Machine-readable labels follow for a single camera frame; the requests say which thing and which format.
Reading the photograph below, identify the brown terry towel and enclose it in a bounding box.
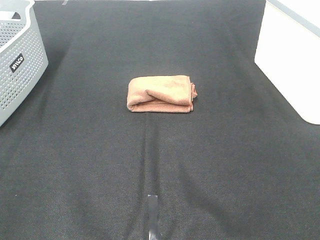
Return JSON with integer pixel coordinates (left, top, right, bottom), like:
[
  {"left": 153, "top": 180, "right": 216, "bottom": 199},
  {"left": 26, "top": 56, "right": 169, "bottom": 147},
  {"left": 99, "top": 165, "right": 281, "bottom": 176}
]
[{"left": 126, "top": 75, "right": 198, "bottom": 113}]

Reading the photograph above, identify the black table cloth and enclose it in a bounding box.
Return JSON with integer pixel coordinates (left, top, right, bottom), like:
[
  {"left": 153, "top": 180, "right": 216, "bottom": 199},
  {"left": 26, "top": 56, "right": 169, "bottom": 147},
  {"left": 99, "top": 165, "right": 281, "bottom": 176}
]
[{"left": 0, "top": 0, "right": 320, "bottom": 240}]

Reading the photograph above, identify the grey tape strip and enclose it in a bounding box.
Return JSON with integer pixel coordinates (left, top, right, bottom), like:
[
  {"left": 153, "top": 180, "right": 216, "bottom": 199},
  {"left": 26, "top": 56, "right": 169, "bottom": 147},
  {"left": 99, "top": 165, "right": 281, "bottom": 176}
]
[{"left": 147, "top": 194, "right": 161, "bottom": 240}]

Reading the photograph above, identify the white plastic basket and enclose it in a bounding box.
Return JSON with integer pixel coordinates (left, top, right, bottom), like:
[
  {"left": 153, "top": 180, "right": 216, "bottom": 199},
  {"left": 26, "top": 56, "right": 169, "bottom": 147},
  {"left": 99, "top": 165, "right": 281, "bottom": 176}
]
[{"left": 254, "top": 0, "right": 320, "bottom": 125}]

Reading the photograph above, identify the grey perforated laundry basket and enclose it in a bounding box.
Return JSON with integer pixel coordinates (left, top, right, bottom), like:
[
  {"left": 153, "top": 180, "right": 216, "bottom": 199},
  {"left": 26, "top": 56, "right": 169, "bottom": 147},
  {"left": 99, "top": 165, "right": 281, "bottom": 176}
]
[{"left": 0, "top": 0, "right": 49, "bottom": 124}]

